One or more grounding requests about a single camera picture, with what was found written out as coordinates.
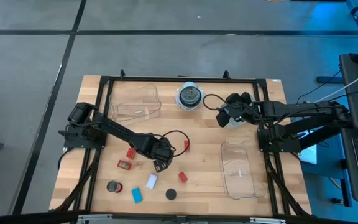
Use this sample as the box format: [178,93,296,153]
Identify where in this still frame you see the white round device black centre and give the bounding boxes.
[175,81,205,111]

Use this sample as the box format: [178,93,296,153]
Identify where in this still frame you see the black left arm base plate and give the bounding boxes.
[58,124,109,150]

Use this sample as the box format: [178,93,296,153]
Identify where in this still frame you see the black aluminium table frame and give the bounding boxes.
[53,68,312,218]

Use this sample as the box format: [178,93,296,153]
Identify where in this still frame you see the black slanted stand bar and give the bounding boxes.
[299,123,354,151]

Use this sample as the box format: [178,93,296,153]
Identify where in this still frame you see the red sand timer black caps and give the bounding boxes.
[106,180,124,194]

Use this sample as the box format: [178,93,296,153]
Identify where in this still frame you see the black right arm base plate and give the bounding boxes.
[257,128,303,154]

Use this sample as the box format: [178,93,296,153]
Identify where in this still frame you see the white cable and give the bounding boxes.
[314,66,358,103]

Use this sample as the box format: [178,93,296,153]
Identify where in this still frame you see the large clear plastic container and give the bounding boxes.
[219,139,267,200]

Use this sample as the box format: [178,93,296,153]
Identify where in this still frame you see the white paper sheet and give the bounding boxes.
[296,130,318,165]

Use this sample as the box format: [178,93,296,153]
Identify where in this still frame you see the red framed small box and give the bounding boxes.
[117,159,132,172]

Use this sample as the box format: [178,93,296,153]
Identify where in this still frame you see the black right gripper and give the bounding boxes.
[215,91,262,128]

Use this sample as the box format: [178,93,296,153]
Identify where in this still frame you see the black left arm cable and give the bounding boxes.
[154,129,191,158]

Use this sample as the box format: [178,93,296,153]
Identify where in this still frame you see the black rig crossbar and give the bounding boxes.
[0,210,358,224]

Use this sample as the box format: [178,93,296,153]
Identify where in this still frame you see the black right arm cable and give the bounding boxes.
[202,93,260,125]

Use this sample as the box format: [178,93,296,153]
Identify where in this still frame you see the black capped sand timer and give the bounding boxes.
[165,188,178,201]

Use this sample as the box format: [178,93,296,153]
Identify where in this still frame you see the small clear plastic container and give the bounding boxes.
[109,82,162,126]

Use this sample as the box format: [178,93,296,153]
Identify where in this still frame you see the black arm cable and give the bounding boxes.
[202,93,260,125]
[154,129,191,158]

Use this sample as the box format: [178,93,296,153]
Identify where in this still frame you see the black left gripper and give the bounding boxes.
[146,135,176,174]

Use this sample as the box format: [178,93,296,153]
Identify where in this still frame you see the silver metal bracket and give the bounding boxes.
[76,213,114,224]
[249,217,287,224]

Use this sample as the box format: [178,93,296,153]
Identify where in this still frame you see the blue eraser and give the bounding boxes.
[131,187,144,205]

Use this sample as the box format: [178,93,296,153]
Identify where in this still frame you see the white eraser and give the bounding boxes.
[145,174,159,190]

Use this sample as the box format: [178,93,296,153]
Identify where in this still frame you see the black floor bar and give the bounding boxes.
[316,76,345,85]

